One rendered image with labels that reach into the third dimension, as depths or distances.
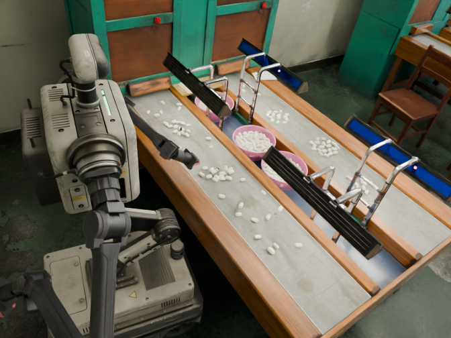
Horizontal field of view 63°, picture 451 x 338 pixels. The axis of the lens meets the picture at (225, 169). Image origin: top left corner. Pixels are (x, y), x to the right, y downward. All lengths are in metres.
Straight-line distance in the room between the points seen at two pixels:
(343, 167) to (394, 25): 2.36
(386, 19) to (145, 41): 2.75
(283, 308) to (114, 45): 1.70
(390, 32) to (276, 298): 3.37
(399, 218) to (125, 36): 1.84
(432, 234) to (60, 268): 1.86
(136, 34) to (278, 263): 1.55
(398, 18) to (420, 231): 2.67
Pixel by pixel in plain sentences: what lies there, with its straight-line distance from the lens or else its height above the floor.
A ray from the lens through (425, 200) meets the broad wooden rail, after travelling 2.29.
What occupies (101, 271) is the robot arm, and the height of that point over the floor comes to 1.25.
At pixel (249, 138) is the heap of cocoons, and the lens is 2.28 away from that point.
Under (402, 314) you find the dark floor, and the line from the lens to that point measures 2.75.
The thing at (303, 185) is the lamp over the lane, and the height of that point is 1.08.
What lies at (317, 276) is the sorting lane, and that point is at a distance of 1.73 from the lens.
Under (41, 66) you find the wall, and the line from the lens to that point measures 3.26.
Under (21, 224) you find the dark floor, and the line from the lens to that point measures 2.89.
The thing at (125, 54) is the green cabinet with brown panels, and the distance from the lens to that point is 2.41.
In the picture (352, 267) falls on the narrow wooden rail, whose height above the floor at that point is 0.76.
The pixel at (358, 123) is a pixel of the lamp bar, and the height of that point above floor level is 1.10.
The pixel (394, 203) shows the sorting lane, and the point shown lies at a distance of 2.21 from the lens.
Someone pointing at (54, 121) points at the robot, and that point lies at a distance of 1.18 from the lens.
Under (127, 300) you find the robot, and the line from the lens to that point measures 1.87.
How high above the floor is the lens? 2.13
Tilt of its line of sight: 43 degrees down
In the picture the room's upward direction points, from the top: 9 degrees clockwise
